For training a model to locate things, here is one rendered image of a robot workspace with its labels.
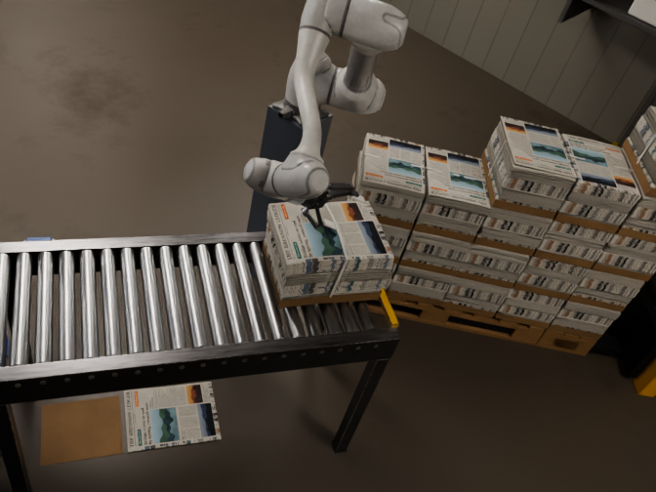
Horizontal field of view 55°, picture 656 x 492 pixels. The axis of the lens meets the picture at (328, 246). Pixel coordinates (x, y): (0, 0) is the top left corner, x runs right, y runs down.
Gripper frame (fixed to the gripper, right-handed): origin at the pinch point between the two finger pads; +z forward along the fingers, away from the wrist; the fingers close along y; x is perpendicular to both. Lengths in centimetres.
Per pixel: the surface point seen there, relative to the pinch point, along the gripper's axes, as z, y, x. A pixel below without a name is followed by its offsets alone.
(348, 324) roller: 14.4, 26.7, 23.4
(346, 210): 6.3, 4.5, -8.9
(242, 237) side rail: -11.7, 39.8, -20.4
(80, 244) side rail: -62, 66, -20
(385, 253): 13.1, 1.2, 12.5
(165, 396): 1, 123, -5
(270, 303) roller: -8.1, 38.0, 11.6
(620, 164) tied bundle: 127, -61, -31
